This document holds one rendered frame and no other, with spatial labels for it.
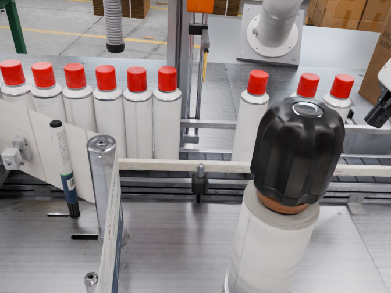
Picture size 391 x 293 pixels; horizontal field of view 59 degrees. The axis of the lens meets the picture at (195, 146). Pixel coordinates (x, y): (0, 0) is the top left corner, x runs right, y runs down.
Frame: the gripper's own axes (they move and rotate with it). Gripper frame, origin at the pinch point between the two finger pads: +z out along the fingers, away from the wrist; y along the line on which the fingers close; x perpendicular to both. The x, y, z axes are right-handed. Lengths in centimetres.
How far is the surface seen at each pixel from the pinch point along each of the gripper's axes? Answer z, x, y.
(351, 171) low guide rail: 11.0, 0.7, 3.6
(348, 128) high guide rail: 5.8, -0.6, -3.6
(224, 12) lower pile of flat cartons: 80, 54, -424
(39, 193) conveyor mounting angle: 38, -54, 5
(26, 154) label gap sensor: 24, -57, 11
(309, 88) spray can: 0.0, -15.9, 1.0
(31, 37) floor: 158, -143, -308
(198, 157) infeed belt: 23.9, -26.4, -2.8
